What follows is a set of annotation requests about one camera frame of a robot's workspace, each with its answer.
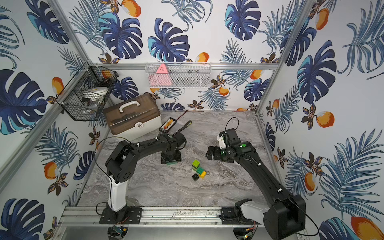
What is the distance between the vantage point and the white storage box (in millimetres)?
916

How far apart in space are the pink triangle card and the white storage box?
5.5 inches

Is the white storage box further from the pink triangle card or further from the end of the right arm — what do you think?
A: the end of the right arm

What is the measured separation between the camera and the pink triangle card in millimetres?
898

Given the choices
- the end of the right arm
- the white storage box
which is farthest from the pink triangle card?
the end of the right arm
